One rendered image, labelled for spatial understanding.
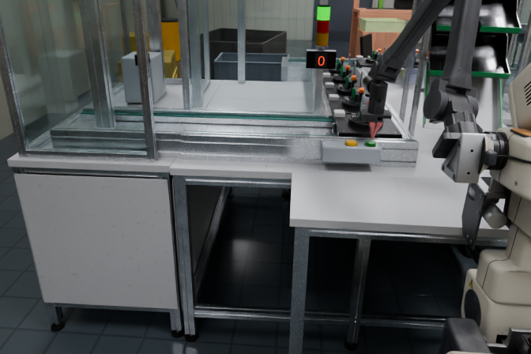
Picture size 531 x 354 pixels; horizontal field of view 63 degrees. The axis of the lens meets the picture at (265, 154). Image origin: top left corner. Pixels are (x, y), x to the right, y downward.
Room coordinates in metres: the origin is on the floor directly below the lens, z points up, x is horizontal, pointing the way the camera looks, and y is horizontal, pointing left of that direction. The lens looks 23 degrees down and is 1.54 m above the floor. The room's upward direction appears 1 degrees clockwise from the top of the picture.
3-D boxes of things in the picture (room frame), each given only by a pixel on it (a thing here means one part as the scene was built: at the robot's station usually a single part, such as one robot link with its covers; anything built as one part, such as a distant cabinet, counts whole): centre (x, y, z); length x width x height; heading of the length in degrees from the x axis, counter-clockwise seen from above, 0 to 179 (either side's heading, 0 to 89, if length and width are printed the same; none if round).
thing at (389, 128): (1.68, -0.41, 0.96); 0.24 x 0.24 x 0.02; 87
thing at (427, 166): (2.13, -0.43, 0.85); 1.50 x 1.41 x 0.03; 87
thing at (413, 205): (1.44, -0.55, 0.84); 0.90 x 0.70 x 0.03; 86
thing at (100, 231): (2.19, 0.64, 0.43); 1.39 x 0.63 x 0.86; 177
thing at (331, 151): (1.47, -0.31, 0.93); 0.21 x 0.07 x 0.06; 87
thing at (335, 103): (1.94, -0.42, 1.01); 0.24 x 0.24 x 0.13; 87
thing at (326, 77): (2.43, -0.44, 1.01); 0.24 x 0.24 x 0.13; 87
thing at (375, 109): (1.46, -0.38, 1.11); 0.10 x 0.07 x 0.07; 87
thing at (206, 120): (1.72, -0.11, 0.91); 0.84 x 0.28 x 0.10; 87
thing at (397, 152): (1.54, -0.12, 0.91); 0.89 x 0.06 x 0.11; 87
